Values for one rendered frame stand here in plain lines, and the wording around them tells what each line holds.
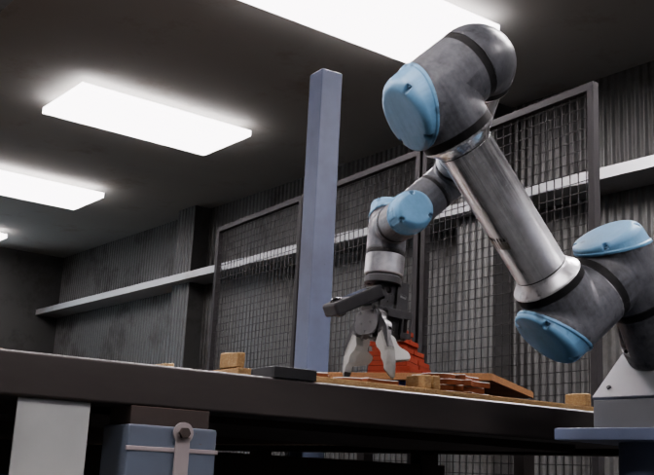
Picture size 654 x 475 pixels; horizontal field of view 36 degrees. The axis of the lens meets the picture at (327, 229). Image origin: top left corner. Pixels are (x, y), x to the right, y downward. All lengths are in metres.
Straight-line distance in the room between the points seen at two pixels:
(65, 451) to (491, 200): 0.71
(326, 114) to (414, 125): 2.66
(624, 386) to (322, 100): 2.62
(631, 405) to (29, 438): 0.93
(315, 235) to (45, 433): 2.67
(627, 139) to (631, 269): 4.06
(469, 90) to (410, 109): 0.09
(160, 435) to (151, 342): 8.12
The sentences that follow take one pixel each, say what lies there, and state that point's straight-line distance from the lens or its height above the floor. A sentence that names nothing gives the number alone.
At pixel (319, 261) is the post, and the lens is 3.97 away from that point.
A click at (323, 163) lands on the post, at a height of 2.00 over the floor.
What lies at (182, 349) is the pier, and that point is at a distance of 8.71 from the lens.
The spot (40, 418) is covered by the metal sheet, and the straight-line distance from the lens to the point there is 1.41.
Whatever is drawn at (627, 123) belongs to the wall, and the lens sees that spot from 5.74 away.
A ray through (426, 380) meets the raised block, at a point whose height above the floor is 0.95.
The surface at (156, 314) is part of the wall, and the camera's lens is 9.55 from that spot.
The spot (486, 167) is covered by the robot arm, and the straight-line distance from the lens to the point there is 1.52.
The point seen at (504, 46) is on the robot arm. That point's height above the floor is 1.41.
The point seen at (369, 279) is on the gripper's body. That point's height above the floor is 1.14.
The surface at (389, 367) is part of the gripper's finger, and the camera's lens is 1.83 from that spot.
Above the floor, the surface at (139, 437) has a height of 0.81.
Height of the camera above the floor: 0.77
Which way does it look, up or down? 14 degrees up
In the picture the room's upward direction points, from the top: 3 degrees clockwise
